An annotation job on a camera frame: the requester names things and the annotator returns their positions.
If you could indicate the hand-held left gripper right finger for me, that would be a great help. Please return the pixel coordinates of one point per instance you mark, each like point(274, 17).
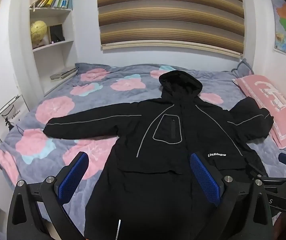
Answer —
point(205, 180)

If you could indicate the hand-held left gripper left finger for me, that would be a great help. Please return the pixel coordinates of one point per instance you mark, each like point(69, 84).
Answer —
point(70, 176)

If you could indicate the black hooded jacket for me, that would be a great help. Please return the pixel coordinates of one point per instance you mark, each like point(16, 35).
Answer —
point(158, 180)

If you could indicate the grey floral bedspread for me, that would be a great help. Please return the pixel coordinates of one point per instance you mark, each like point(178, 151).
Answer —
point(65, 135)

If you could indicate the pink pillow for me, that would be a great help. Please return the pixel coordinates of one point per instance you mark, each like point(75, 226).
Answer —
point(265, 97)

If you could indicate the white drawing poster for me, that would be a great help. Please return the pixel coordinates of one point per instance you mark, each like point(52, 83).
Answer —
point(5, 120)

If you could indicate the grey pillow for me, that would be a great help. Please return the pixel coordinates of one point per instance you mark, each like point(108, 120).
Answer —
point(244, 68)

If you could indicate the flat stack of books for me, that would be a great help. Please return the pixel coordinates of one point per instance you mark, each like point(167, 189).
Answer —
point(63, 73)

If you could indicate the white bookshelf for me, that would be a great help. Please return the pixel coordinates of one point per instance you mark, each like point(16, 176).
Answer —
point(53, 44)

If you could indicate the yellow globe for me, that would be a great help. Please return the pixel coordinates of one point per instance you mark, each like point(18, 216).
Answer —
point(38, 30)

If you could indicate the striped window blind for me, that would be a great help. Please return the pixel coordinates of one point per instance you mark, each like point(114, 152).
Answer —
point(170, 17)

